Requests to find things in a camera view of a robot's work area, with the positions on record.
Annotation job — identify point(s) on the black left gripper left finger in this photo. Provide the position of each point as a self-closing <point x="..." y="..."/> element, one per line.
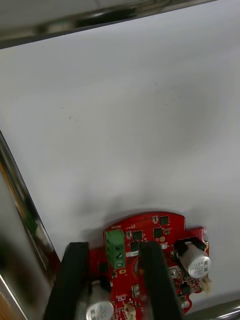
<point x="70" y="275"/>

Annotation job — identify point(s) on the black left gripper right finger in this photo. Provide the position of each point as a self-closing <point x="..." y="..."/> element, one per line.
<point x="157" y="280"/>

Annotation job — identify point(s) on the round red circuit board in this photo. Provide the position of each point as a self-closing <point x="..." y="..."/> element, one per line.
<point x="150" y="225"/>

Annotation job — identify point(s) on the steel tray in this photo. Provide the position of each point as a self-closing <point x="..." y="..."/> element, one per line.
<point x="15" y="180"/>

